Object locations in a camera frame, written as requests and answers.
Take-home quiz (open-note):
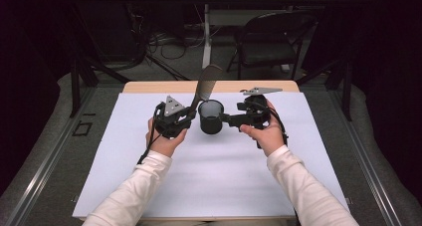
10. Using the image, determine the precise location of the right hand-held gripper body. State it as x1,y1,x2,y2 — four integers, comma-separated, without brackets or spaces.
231,87,284,130

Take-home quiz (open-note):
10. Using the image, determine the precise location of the white table mat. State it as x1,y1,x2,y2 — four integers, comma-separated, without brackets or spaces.
72,92,351,219

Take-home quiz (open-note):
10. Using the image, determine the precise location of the metal floor rail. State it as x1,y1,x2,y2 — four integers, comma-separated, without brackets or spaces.
331,86,404,226
0,86,98,226

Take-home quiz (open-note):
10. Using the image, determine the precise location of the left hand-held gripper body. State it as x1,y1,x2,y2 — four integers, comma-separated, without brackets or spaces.
153,95,194,139

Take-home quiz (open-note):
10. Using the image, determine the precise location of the left hand-held gripper black cable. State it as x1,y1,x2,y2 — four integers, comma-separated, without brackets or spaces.
136,108,165,165

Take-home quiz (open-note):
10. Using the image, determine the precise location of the person's right hand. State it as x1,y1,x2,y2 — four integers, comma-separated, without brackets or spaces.
240,99,287,158

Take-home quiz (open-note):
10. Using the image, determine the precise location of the black mesh pen cup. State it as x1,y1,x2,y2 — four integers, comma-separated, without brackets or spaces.
197,99,225,135

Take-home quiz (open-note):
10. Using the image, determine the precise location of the wooden table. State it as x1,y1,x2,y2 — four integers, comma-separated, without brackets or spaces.
122,80,301,95

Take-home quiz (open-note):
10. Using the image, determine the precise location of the right hand-held gripper black cable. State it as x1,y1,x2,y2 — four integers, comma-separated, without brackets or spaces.
258,100,302,226

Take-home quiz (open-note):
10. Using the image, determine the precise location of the black metal stand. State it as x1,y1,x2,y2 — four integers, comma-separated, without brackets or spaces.
296,58,353,122
69,51,132,119

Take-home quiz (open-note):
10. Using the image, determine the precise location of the black folding chair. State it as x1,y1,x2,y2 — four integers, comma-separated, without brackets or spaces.
226,10,317,82

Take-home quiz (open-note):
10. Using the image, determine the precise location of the person's left hand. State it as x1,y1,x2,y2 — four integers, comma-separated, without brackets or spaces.
145,116,189,158

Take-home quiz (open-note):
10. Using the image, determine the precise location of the hand-held gripper black cable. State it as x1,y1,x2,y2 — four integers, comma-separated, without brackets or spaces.
258,100,302,226
136,108,165,165

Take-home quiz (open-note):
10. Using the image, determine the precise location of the bundle of floor cables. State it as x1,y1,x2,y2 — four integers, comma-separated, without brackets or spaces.
127,3,207,71

